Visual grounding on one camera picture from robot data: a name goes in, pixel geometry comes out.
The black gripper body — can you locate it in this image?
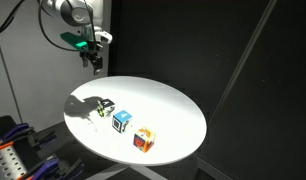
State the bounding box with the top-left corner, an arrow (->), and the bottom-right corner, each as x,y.
78,40 -> 105,66

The black green checkered plush cube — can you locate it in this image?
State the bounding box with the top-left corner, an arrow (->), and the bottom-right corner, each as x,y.
96,98 -> 116,119

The blue white plush cube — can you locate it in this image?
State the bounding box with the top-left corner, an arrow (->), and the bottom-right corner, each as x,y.
111,109 -> 134,134

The orange purple plush cube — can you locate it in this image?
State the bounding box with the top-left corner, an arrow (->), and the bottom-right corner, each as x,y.
132,126 -> 157,154

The black spring clamp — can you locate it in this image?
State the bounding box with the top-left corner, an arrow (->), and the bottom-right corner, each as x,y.
29,129 -> 58,148
56,158 -> 86,180

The purple clamp with orange tip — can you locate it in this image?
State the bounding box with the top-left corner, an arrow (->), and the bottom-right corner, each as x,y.
0,122 -> 37,150

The purple spring clamp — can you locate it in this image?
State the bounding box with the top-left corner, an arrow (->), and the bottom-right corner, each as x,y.
16,156 -> 61,180

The perforated metal plate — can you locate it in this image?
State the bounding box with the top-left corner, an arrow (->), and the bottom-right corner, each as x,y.
0,136 -> 29,180

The teal green camera mount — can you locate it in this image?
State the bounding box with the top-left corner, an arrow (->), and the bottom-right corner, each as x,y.
59,31 -> 88,53

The white table pedestal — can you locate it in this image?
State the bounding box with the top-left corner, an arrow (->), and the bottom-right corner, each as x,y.
92,163 -> 168,180

